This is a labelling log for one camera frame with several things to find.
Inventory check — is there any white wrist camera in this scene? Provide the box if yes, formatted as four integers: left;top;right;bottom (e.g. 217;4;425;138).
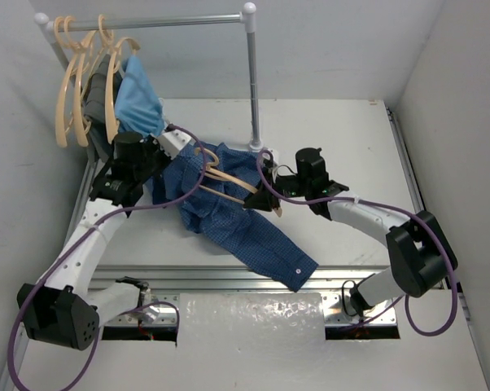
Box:
157;130;192;160
260;148;279;183

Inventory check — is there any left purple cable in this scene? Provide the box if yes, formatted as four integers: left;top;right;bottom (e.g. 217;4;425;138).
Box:
8;125;208;391

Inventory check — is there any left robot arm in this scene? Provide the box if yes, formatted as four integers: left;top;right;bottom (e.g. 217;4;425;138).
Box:
17;131;191;350

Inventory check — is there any aluminium rail frame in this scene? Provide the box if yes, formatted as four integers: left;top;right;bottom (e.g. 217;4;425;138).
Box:
0;99;472;391

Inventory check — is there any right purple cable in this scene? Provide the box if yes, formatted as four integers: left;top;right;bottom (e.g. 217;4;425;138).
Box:
256;149;460;337

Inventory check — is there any light blue hanging shirt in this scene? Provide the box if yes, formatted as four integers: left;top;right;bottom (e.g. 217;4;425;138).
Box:
114;55;166;137

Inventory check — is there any grey hanging shirt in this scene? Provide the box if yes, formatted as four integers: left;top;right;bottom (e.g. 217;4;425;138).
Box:
83;55;112;162

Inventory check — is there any purple cable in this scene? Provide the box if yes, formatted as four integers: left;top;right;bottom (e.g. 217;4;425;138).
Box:
8;125;208;391
256;149;460;337

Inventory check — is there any blue checkered shirt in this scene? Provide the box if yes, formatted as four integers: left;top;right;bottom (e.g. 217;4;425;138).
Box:
152;145;318;292

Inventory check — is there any beige wooden hanger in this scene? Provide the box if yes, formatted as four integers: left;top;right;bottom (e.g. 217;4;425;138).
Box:
195;147;282;217

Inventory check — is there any beige hanger with shirts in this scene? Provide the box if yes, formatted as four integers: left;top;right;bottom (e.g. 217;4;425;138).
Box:
98;14;141;144

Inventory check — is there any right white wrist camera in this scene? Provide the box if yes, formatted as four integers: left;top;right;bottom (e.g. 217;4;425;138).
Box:
260;148;279;183

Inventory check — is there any beige hanger outer left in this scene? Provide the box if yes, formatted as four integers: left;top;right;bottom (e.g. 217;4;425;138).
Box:
54;16;74;147

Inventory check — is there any metal clothes rack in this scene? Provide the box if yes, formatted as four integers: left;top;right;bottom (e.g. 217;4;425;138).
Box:
33;2;264;152

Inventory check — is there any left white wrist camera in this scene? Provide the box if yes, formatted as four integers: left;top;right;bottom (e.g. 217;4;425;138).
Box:
157;130;192;160

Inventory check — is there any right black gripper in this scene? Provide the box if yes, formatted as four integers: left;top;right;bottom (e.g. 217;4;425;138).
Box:
243;167;310;212

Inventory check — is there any white front cover board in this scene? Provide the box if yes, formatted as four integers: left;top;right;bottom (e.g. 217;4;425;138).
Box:
20;294;487;390

